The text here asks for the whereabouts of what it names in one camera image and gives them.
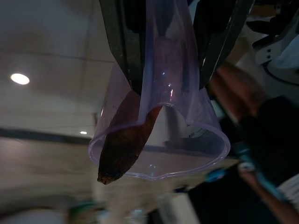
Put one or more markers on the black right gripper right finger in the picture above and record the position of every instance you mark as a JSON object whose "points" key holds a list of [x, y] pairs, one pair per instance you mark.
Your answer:
{"points": [[219, 28]]}

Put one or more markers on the orange carrot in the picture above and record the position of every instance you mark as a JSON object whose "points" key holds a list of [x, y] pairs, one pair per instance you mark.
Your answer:
{"points": [[121, 149]]}

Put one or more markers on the clear purple measuring cup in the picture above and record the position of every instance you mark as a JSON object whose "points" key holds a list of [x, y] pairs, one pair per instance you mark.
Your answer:
{"points": [[198, 140]]}

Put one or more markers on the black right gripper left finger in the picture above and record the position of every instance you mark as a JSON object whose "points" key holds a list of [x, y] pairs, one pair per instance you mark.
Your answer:
{"points": [[123, 35]]}

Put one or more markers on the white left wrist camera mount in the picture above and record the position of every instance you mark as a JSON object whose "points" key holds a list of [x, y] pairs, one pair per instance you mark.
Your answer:
{"points": [[280, 56]]}

